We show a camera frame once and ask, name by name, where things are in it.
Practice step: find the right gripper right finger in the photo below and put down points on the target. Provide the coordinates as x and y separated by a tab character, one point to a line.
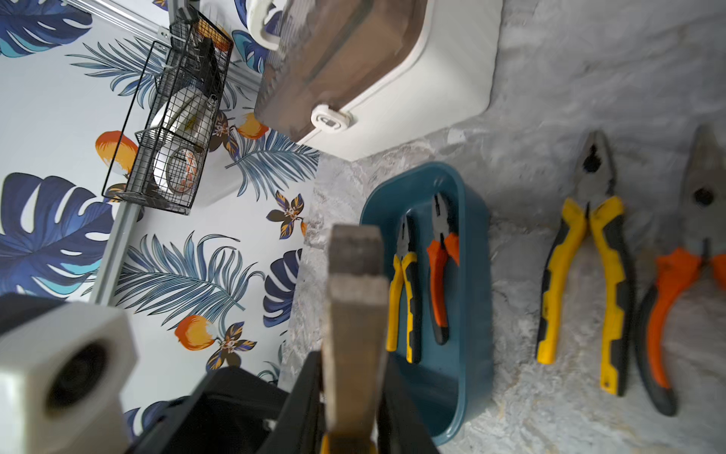
400	428

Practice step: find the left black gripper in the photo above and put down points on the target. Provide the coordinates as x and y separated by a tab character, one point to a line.
226	413

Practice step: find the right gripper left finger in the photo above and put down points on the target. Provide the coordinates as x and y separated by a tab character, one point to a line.
301	422

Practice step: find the yellow black pliers small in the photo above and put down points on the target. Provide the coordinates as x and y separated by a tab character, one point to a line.
405	298

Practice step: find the yellow black combination pliers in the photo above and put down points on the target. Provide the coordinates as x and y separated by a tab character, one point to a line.
589	259

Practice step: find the orange black needle pliers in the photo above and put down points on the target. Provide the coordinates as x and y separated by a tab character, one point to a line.
702	243

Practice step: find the yellow black large pliers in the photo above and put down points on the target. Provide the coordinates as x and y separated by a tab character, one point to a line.
354	337

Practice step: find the teal plastic storage bin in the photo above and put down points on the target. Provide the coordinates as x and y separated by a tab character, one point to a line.
452	384

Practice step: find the white tape dispenser in basket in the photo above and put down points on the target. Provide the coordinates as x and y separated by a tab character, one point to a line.
179	128

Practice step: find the white brown lidded toolbox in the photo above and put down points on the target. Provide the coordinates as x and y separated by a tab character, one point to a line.
353	78

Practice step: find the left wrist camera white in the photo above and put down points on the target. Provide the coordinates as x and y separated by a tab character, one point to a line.
63	367

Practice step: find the black wire wall basket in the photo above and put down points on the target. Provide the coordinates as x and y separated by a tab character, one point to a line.
197	54

